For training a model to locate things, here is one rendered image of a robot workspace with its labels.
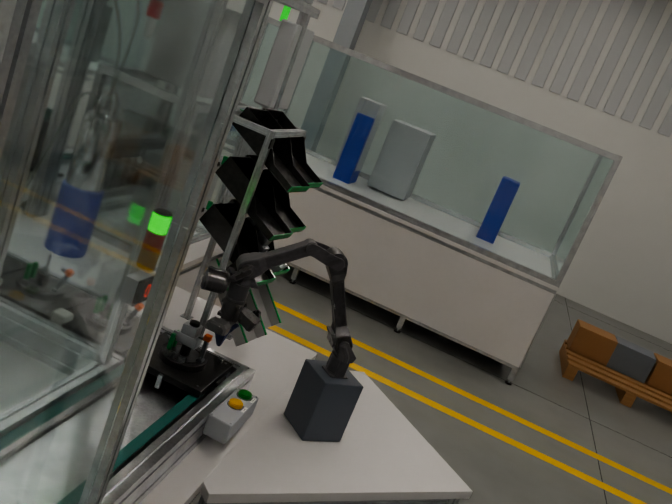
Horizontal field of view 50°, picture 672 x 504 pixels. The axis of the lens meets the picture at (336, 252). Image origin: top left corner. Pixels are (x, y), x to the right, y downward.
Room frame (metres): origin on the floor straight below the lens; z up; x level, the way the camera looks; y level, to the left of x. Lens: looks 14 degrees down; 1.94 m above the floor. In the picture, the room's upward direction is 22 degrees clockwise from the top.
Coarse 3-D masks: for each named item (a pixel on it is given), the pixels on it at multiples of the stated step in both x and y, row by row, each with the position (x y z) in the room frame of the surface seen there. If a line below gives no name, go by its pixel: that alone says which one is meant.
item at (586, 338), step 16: (576, 336) 6.83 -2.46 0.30; (592, 336) 6.81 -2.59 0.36; (608, 336) 6.88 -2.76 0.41; (560, 352) 7.07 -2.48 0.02; (576, 352) 6.82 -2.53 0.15; (592, 352) 6.80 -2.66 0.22; (608, 352) 6.78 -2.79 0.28; (624, 352) 6.76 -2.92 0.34; (640, 352) 6.74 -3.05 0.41; (576, 368) 6.38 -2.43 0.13; (592, 368) 6.52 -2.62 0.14; (608, 368) 6.74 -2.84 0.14; (624, 368) 6.75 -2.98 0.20; (640, 368) 6.72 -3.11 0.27; (656, 368) 6.70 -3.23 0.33; (624, 384) 6.46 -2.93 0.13; (640, 384) 6.63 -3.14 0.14; (656, 384) 6.69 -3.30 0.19; (624, 400) 6.29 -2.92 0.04; (656, 400) 6.32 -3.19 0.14
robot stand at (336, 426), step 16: (304, 368) 2.05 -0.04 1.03; (320, 368) 2.04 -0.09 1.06; (304, 384) 2.03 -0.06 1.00; (320, 384) 1.97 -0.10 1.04; (336, 384) 1.98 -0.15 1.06; (352, 384) 2.02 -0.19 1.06; (304, 400) 2.00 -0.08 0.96; (320, 400) 1.96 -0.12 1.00; (336, 400) 1.99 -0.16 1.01; (352, 400) 2.02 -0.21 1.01; (288, 416) 2.04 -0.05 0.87; (304, 416) 1.98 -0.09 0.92; (320, 416) 1.97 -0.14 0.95; (336, 416) 2.00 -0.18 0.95; (304, 432) 1.95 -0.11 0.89; (320, 432) 1.98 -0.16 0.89; (336, 432) 2.01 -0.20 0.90
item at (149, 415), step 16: (144, 384) 1.82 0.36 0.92; (144, 400) 1.74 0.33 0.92; (160, 400) 1.77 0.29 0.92; (176, 400) 1.80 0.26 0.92; (192, 400) 1.78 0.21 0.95; (144, 416) 1.67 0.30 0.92; (160, 416) 1.70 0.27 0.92; (176, 416) 1.67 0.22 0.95; (128, 432) 1.57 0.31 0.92; (144, 432) 1.55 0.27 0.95; (160, 432) 1.59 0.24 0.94; (128, 448) 1.47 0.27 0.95; (144, 448) 1.51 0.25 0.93
